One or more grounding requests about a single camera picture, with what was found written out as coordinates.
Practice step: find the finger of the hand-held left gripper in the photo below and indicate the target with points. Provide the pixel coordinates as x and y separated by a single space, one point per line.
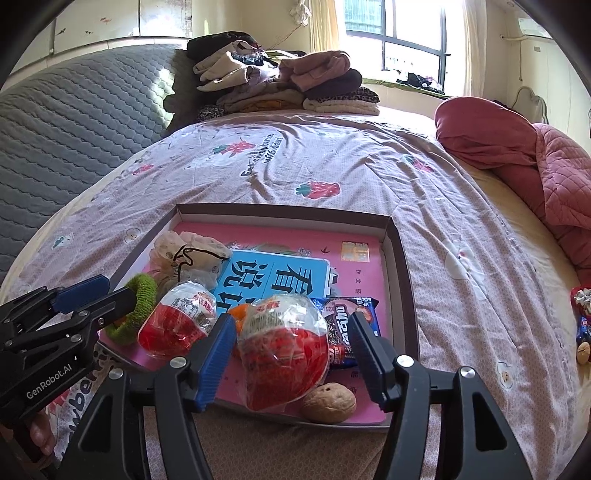
106 309
81 290

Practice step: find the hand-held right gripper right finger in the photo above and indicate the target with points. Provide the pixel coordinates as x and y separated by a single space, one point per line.
369 364

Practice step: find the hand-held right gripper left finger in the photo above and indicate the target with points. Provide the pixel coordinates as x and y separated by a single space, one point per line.
214 364

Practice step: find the orange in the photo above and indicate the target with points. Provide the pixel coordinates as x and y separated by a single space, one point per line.
239 319

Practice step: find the blue cookie packet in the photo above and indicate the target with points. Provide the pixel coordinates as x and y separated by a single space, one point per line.
337 323

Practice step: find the walnut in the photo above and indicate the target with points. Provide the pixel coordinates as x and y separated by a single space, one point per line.
328 402

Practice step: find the red white egg toy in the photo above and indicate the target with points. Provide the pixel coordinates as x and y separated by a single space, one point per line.
281 355
178 323

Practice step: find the shallow grey cardboard box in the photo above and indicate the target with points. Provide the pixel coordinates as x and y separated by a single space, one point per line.
397 277

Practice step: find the person's left hand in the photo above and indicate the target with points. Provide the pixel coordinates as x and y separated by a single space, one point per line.
41 434

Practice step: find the pink book with blue label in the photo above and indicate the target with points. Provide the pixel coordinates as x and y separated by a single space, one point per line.
351 277

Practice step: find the grey quilted headboard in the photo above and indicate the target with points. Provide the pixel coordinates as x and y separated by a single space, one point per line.
69 129

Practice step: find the small doll toy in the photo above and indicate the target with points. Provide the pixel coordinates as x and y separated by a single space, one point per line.
582 323

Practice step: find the pink quilt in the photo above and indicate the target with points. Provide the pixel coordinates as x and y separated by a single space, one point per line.
508 147

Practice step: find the dark clothes on windowsill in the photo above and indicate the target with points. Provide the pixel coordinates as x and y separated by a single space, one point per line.
420 82

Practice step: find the pile of folded clothes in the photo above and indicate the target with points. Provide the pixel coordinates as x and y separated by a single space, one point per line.
277 78

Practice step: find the white chair back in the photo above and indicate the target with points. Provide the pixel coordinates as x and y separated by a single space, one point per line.
531 104

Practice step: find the window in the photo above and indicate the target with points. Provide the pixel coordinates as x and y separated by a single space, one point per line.
406 32

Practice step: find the cream curtain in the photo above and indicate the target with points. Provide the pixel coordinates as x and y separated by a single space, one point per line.
475 46
325 23

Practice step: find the white air conditioner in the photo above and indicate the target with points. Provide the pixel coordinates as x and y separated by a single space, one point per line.
535 27

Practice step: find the floral painted wall panel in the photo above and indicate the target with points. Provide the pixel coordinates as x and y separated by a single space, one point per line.
115 23

